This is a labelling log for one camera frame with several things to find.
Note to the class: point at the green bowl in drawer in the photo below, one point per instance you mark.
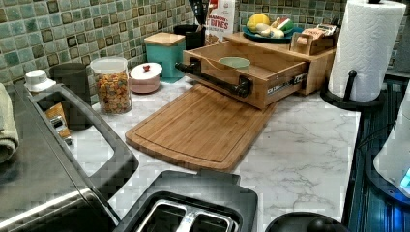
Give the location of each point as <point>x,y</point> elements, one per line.
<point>234,62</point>

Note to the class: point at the white paper towel roll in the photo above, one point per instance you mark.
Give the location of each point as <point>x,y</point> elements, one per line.
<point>365,44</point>

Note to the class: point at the black paper towel holder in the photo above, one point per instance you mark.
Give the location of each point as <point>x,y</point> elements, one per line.
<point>345,102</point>

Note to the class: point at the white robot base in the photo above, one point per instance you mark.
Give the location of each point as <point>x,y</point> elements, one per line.
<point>389,168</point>

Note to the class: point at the black oven handle appliance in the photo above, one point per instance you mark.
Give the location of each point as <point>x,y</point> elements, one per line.
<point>43,186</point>

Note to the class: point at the cereal box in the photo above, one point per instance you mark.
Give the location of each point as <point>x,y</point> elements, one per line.
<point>219,21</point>

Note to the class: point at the black round object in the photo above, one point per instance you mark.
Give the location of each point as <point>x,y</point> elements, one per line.
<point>305,222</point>

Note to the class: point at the wooden drawer cabinet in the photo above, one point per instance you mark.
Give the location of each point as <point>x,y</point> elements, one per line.
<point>320,64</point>

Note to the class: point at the wooden drawer with black handle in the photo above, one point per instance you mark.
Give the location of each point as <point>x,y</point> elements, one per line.
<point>270,77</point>

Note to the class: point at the beige towel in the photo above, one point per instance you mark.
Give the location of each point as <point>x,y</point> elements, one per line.
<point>9,140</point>

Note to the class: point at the black utensil holder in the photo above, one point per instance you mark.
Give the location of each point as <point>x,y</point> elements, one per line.
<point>195,38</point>

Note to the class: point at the dark plate of toy fruit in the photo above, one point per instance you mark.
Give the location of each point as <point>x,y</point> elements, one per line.
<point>260,28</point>

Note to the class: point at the pink pot with white lid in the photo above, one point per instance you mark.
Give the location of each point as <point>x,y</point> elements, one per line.
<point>145,78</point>

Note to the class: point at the clear cereal jar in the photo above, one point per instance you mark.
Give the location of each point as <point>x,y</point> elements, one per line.
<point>112,82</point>

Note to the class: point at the dark grey cup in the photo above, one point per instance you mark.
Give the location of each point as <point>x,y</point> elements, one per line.
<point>74,77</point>

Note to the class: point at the wooden tea bag box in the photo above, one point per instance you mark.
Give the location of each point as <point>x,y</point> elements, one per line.
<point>315,40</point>

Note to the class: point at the teal canister with wooden lid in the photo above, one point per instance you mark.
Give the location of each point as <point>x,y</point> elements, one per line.
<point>166,49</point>

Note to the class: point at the white cap bottle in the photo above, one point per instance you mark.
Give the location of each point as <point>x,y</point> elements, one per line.
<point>37,81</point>

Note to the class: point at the black toaster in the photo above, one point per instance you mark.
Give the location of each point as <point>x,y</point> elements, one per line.
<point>208,201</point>

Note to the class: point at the bamboo cutting board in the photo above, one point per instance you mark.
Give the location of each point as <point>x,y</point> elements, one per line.
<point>201,129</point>

